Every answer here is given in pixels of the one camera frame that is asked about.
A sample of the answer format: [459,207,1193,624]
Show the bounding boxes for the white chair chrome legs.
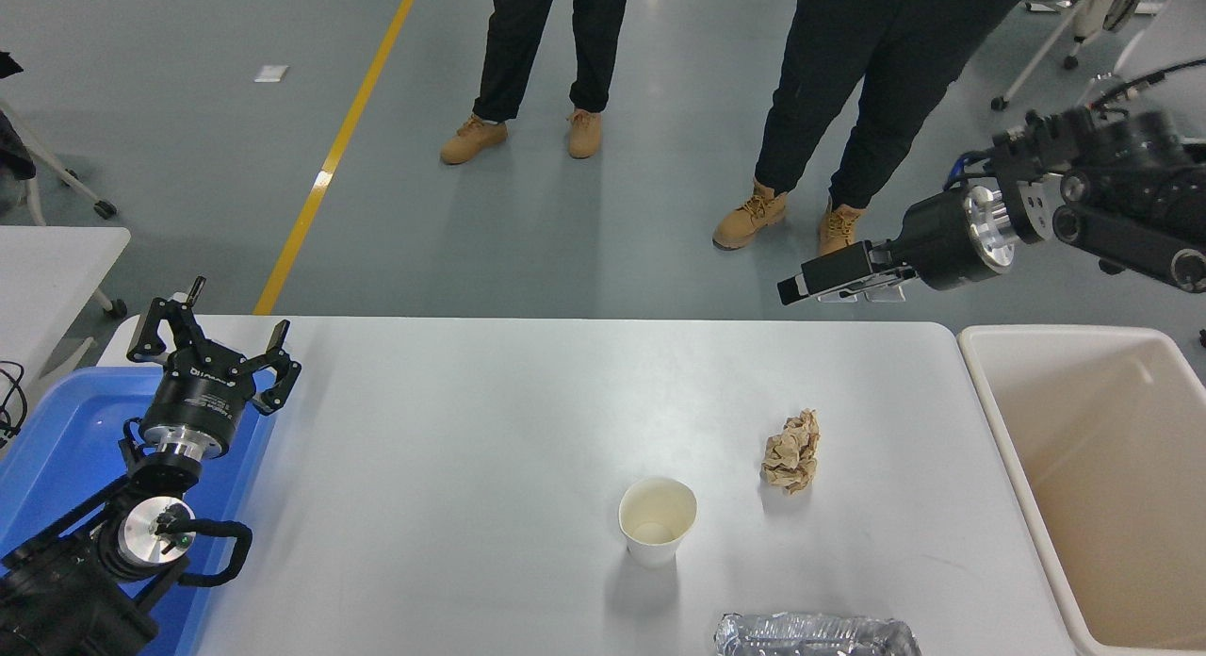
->
[1079,0,1206,143]

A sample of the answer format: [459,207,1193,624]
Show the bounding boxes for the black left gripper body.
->
[141,356,258,446]

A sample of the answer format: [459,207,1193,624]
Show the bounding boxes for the white paper cup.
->
[618,476,698,568]

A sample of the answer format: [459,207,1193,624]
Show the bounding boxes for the beige hanging garment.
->
[1069,0,1158,33]

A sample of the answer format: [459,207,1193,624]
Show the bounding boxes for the crumpled tan paper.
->
[760,408,821,496]

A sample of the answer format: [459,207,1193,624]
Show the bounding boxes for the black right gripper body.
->
[890,189,990,291]

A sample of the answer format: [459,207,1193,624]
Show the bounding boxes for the white wheeled stand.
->
[0,95,119,225]

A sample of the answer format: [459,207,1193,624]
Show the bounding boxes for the white wheeled rack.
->
[989,0,1113,112]

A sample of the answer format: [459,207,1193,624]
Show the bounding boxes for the large pale bin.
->
[956,324,1206,656]

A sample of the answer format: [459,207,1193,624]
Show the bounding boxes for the black cable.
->
[0,361,27,450]

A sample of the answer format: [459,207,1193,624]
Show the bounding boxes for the person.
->
[713,0,1035,257]
[440,0,630,165]

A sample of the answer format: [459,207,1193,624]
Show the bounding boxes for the silver foil tray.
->
[713,611,924,656]

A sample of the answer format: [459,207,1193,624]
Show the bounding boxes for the blue plastic tray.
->
[0,367,279,656]

